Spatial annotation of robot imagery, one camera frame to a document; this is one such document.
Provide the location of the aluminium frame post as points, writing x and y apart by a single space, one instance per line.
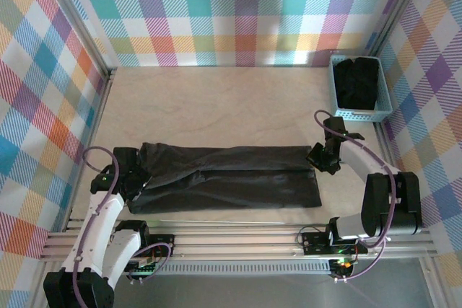
398 8
77 19

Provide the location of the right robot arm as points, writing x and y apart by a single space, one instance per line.
390 200

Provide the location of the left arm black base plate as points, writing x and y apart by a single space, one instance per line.
166 245

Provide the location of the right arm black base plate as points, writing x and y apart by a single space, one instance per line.
314 243

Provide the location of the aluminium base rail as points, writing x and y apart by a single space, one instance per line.
234 243

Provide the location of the aluminium side rail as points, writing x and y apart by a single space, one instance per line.
103 106

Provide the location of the dark grey t-shirt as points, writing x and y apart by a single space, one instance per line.
234 181

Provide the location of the black clothes pile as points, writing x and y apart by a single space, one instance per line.
357 81

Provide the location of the light blue plastic basket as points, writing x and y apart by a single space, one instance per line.
361 115

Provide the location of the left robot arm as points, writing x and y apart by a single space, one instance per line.
104 221

